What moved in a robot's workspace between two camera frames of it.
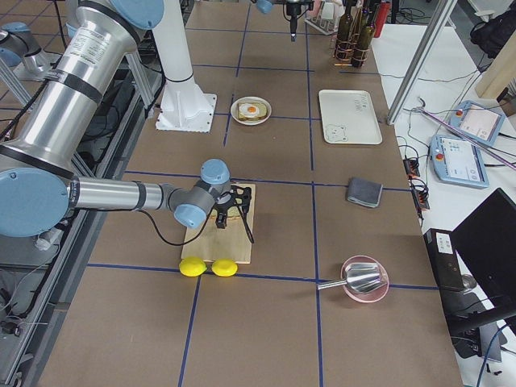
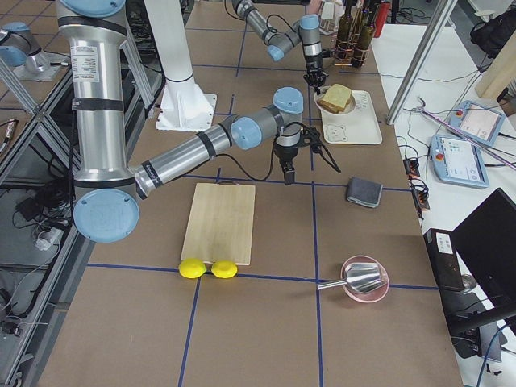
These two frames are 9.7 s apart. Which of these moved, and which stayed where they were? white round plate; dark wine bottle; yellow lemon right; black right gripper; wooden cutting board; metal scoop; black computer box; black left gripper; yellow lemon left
Moved: black right gripper; white round plate; black left gripper
Stayed: metal scoop; dark wine bottle; yellow lemon right; yellow lemon left; wooden cutting board; black computer box
